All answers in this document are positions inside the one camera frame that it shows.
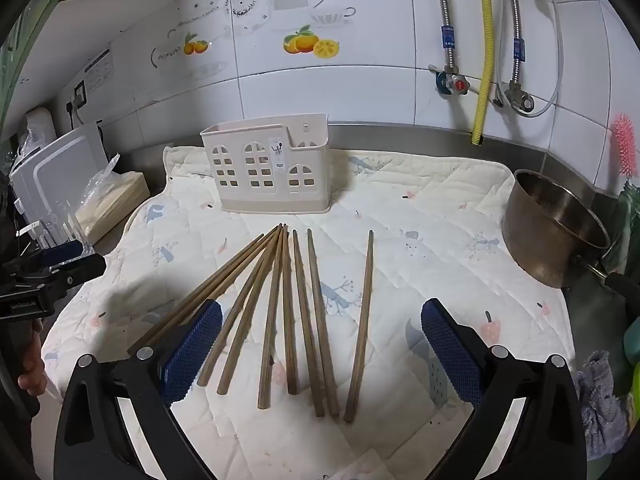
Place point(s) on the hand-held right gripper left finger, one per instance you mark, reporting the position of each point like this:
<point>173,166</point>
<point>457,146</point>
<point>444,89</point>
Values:
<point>192,355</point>

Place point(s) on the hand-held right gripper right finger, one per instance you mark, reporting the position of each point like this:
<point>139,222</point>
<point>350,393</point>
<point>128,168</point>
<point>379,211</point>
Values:
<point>450,355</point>

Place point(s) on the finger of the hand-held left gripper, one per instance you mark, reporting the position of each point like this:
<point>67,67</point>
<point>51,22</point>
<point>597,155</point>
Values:
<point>75,270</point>
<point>62,252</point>

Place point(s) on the row of wooden chopsticks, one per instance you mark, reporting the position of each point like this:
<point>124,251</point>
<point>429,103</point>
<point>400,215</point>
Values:
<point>289,320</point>

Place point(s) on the cream plastic utensil holder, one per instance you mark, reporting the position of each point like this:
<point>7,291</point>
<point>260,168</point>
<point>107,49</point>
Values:
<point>260,160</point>

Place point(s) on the person's left hand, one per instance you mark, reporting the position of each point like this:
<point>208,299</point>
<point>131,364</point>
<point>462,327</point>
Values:
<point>33,375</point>

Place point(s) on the clear plastic rack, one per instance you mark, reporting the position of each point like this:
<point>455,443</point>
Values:
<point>60,232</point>

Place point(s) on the white plastic board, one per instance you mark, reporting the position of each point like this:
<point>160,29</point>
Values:
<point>60,170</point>

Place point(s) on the white printed quilted mat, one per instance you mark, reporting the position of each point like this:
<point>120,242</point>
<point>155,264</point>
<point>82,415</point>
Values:
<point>415,280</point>

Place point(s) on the clear plastic bag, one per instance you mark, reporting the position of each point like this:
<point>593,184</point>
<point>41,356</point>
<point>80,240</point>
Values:
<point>102,177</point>

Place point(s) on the grey blue cloth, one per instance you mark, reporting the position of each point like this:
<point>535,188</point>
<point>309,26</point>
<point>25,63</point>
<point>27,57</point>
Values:
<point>602,405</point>

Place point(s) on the teal plastic container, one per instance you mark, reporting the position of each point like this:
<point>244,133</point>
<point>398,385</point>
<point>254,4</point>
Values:
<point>632,345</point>

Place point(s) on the metal water valve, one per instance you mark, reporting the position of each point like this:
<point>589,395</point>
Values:
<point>517,97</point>

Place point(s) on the pink bristle brush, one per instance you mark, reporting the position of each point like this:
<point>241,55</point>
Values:
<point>624,142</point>

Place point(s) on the wall power socket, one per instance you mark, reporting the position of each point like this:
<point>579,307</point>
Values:
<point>80,94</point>

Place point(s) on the white wall label sticker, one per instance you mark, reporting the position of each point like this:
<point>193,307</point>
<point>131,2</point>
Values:
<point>98,70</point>

